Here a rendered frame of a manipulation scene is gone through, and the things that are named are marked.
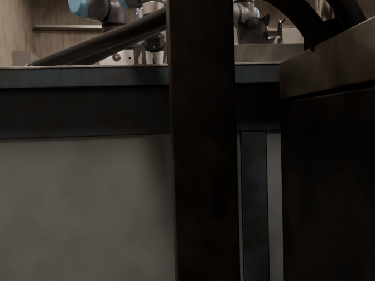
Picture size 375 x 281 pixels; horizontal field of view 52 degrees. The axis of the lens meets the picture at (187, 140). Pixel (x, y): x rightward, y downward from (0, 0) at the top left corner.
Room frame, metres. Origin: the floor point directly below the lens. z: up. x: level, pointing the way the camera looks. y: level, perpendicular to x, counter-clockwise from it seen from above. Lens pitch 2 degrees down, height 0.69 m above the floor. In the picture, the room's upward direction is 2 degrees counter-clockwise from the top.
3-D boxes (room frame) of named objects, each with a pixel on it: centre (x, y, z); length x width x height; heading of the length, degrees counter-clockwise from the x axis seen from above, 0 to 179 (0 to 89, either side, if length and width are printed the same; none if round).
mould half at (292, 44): (1.10, -0.17, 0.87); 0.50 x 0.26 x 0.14; 5
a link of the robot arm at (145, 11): (1.37, 0.11, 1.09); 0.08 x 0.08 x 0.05
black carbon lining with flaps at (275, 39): (1.11, -0.18, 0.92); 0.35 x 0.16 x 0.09; 5
